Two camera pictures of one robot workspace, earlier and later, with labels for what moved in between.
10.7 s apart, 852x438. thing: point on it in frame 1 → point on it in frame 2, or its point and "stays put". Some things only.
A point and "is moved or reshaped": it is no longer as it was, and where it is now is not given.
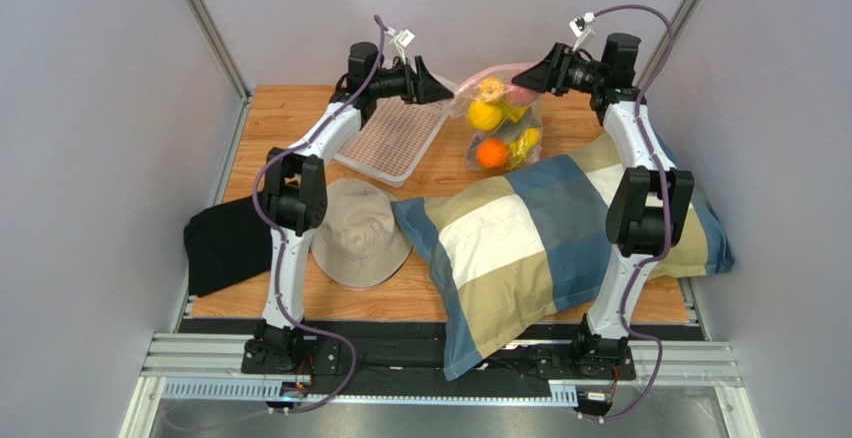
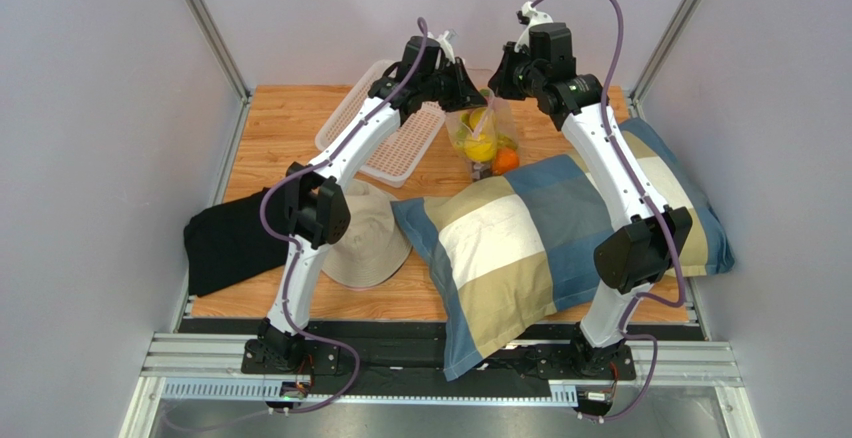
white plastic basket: x=397 y=135 stays put
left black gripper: x=428 y=88 → x=467 y=94
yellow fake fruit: x=491 y=89 is moved or reshaped
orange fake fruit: x=492 y=153 → x=505 y=160
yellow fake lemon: x=485 y=116 → x=480 y=149
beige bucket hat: x=363 y=244 stays put
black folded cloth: x=226 y=242 stays put
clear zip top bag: x=501 y=119 is moved or reshaped
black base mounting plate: x=403 y=357 stays put
